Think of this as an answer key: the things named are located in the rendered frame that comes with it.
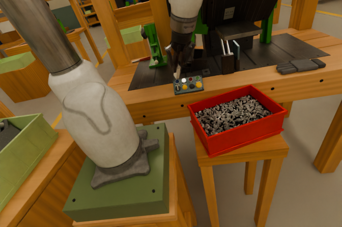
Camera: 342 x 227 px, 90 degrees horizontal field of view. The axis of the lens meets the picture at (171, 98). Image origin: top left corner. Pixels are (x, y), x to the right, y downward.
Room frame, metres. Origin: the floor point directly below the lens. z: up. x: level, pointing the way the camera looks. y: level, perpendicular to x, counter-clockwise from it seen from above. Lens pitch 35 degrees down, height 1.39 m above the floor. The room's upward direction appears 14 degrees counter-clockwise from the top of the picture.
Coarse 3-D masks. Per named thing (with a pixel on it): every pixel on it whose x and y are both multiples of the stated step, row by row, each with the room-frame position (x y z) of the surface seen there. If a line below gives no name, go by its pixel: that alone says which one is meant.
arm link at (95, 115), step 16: (80, 96) 0.37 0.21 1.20; (96, 96) 0.37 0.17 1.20; (112, 96) 0.39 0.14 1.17; (64, 112) 0.35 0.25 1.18; (80, 112) 0.34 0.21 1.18; (96, 112) 0.34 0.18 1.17; (112, 112) 0.35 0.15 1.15; (128, 112) 0.40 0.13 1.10; (80, 128) 0.32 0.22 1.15; (96, 128) 0.32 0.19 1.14; (112, 128) 0.33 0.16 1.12; (128, 128) 0.36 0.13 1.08; (80, 144) 0.33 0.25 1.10; (96, 144) 0.31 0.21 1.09; (112, 144) 0.32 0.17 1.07; (128, 144) 0.34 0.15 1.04; (96, 160) 0.32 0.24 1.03; (112, 160) 0.32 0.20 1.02
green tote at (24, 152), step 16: (32, 128) 0.71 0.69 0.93; (48, 128) 0.77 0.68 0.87; (16, 144) 0.61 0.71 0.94; (32, 144) 0.66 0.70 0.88; (48, 144) 0.71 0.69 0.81; (0, 160) 0.53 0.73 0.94; (16, 160) 0.57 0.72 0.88; (32, 160) 0.60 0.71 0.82; (0, 176) 0.49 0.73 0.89; (16, 176) 0.52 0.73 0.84; (0, 192) 0.45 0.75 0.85; (0, 208) 0.41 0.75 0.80
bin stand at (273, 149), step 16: (256, 144) 0.40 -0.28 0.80; (272, 144) 0.39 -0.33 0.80; (208, 160) 0.40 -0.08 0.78; (224, 160) 0.39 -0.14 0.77; (240, 160) 0.38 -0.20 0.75; (256, 160) 0.37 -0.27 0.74; (272, 160) 0.37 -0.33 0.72; (208, 176) 0.41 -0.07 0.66; (272, 176) 0.37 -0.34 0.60; (208, 192) 0.41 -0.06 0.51; (272, 192) 0.36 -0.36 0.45; (208, 208) 0.41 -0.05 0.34; (256, 208) 0.41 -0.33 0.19; (256, 224) 0.37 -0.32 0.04
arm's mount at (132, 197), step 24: (168, 144) 0.46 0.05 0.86; (168, 168) 0.36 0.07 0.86; (72, 192) 0.31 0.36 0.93; (96, 192) 0.29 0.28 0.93; (120, 192) 0.27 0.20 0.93; (144, 192) 0.26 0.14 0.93; (168, 192) 0.28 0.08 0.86; (72, 216) 0.26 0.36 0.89; (96, 216) 0.25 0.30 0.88; (120, 216) 0.24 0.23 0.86
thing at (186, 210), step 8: (176, 152) 0.50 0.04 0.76; (176, 160) 0.46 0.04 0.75; (176, 168) 0.46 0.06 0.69; (176, 176) 0.43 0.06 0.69; (184, 176) 0.52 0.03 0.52; (176, 184) 0.39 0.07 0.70; (184, 184) 0.46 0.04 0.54; (184, 192) 0.46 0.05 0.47; (184, 200) 0.46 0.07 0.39; (184, 208) 0.46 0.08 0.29; (192, 208) 0.48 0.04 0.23; (184, 216) 0.44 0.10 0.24; (192, 216) 0.46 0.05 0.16; (136, 224) 0.26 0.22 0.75; (144, 224) 0.25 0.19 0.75; (152, 224) 0.25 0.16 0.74; (160, 224) 0.23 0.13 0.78; (168, 224) 0.22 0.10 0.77; (176, 224) 0.22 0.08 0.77; (184, 224) 0.26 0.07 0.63; (192, 224) 0.46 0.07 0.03
